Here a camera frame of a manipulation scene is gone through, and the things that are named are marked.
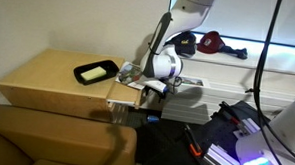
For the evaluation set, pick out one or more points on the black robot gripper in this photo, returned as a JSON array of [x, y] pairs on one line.
[[155, 89]]

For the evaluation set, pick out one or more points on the wooden sliding tray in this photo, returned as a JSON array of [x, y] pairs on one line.
[[125, 93]]

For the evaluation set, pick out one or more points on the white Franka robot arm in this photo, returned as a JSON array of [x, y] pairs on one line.
[[161, 64]]

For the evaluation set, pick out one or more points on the colourful printed magazine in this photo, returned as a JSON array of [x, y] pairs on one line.
[[129, 74]]

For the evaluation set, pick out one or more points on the small printed photo card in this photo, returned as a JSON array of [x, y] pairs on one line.
[[191, 81]]

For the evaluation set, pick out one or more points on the black plastic dish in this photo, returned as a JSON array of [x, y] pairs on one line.
[[112, 68]]

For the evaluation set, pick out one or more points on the navy blue baseball cap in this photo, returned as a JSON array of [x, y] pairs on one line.
[[186, 44]]

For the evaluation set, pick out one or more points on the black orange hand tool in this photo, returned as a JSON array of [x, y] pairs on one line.
[[193, 141]]

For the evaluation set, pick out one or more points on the yellow sponge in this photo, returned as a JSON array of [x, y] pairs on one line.
[[93, 73]]

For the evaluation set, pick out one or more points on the white windowsill heater cover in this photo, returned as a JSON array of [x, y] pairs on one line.
[[220, 89]]

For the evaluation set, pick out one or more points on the maroon baseball cap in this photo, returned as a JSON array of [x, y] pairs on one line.
[[211, 42]]

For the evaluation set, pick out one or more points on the black perforated mounting board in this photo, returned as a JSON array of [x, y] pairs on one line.
[[218, 132]]

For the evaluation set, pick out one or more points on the black red hand tool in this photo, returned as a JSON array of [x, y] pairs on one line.
[[232, 115]]

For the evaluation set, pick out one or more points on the dark blue cloth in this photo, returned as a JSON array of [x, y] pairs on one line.
[[237, 51]]

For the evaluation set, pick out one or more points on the light wooden cabinet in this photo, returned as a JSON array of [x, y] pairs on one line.
[[50, 81]]

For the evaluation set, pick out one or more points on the white window blind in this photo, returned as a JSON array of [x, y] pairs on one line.
[[243, 20]]

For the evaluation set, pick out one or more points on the brown leather sofa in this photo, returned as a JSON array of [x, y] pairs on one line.
[[51, 141]]

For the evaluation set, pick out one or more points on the silver aluminium rail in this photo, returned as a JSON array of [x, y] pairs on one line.
[[221, 159]]

